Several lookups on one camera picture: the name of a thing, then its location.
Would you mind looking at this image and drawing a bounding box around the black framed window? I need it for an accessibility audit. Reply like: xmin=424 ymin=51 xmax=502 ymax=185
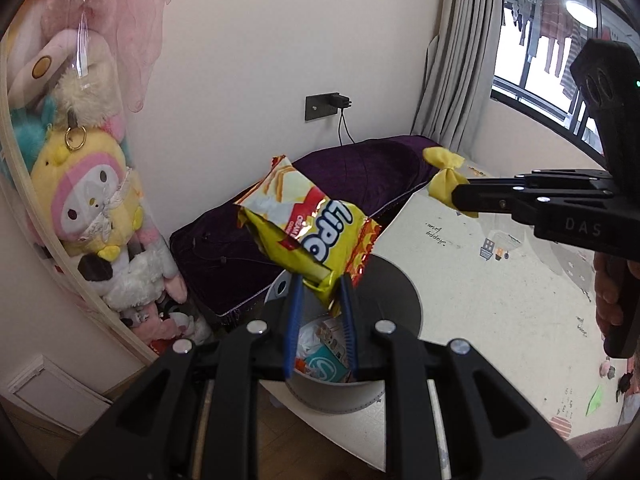
xmin=490 ymin=0 xmax=640 ymax=158

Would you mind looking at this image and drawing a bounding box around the teal white packet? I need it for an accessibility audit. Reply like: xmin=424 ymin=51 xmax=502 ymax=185
xmin=304 ymin=354 xmax=351 ymax=383

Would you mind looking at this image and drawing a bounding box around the crumpled white paper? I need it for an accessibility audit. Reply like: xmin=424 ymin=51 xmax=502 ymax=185
xmin=299 ymin=321 xmax=327 ymax=357

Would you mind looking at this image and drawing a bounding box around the grey round trash bin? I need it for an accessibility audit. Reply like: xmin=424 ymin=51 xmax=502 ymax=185
xmin=265 ymin=252 xmax=423 ymax=415

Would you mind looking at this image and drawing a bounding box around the grey curtain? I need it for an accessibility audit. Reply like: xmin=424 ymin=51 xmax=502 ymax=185
xmin=410 ymin=0 xmax=508 ymax=156

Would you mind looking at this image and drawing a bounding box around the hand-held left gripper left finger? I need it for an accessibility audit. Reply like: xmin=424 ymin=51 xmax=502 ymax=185
xmin=56 ymin=275 xmax=305 ymax=480

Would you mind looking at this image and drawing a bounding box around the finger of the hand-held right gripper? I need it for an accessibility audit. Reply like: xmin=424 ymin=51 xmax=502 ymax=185
xmin=450 ymin=182 xmax=608 ymax=226
xmin=465 ymin=169 xmax=611 ymax=193

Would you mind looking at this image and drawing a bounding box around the light green paper scrap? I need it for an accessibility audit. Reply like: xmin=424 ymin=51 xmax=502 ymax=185
xmin=585 ymin=385 xmax=605 ymax=417

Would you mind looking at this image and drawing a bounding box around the grey power cable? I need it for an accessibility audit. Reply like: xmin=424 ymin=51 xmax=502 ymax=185
xmin=337 ymin=107 xmax=356 ymax=146

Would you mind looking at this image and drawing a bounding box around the pile of plush toys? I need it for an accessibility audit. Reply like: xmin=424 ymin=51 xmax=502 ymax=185
xmin=0 ymin=0 xmax=211 ymax=356

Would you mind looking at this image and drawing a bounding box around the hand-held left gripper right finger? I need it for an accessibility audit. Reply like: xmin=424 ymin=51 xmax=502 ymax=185
xmin=339 ymin=274 xmax=587 ymax=480

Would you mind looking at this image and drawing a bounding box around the yellow snack bag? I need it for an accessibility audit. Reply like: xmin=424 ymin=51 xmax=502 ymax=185
xmin=234 ymin=154 xmax=383 ymax=311

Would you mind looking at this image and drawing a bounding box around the yellow bow-shaped wrapper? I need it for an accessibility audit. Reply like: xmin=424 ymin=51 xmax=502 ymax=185
xmin=422 ymin=146 xmax=480 ymax=219

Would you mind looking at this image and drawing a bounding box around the pink tulle cloth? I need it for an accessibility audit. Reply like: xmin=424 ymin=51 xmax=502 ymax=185
xmin=117 ymin=0 xmax=173 ymax=113

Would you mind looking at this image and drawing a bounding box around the white wall panel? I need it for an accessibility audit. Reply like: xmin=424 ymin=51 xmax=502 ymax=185
xmin=7 ymin=355 xmax=113 ymax=436

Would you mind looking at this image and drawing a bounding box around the person's right hand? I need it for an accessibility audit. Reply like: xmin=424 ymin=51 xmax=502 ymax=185
xmin=594 ymin=252 xmax=626 ymax=342

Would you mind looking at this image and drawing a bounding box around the dark wall socket plate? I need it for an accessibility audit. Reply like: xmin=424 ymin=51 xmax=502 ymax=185
xmin=304 ymin=92 xmax=341 ymax=122

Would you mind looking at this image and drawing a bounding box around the white framed toy holder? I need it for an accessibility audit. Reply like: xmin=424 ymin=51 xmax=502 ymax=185
xmin=0 ymin=25 xmax=161 ymax=366

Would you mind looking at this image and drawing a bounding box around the striped hanging garment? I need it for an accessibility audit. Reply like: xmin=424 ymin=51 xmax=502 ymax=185
xmin=561 ymin=25 xmax=585 ymax=98

